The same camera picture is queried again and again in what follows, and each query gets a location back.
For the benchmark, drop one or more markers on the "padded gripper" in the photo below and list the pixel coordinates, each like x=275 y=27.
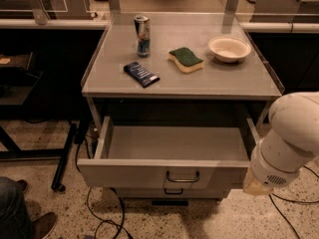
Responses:
x=269 y=170

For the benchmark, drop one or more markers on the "grey top drawer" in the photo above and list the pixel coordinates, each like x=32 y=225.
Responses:
x=170 y=157

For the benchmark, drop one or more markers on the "grey drawer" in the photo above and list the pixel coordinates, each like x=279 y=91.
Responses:
x=172 y=193
x=170 y=157

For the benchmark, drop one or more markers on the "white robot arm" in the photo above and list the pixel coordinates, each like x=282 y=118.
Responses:
x=292 y=141

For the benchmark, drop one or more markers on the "grey middle drawer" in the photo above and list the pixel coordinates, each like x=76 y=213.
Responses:
x=172 y=193

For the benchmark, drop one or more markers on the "white bowl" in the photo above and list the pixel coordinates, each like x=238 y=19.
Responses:
x=229 y=49

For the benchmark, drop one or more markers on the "green yellow sponge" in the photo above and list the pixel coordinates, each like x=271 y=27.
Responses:
x=185 y=59

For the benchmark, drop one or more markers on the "dark blue snack bag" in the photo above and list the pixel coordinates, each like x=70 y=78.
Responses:
x=139 y=73

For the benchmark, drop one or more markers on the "grey cabinet table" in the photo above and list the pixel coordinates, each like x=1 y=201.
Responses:
x=105 y=77

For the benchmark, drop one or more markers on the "silver blue energy drink can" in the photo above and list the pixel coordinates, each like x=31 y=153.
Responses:
x=143 y=32

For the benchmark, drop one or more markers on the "brown shoe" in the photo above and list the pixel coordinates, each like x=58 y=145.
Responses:
x=43 y=225
x=24 y=185

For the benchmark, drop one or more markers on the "brown shoe far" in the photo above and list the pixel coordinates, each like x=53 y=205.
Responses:
x=24 y=185

